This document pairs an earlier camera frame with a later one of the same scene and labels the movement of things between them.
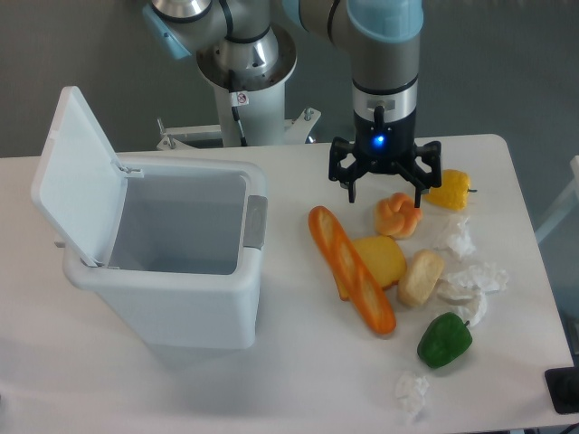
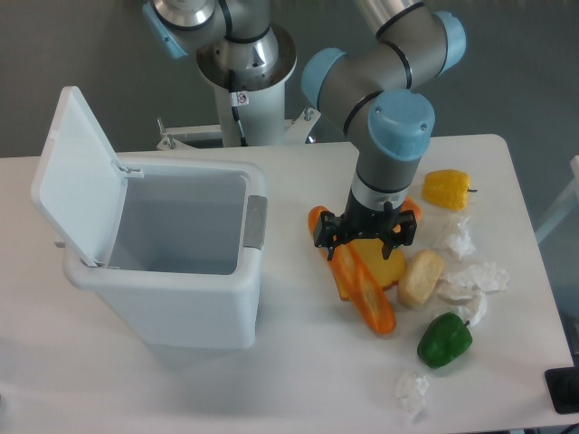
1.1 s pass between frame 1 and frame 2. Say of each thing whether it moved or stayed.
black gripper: moved
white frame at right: stayed
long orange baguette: stayed
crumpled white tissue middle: stayed
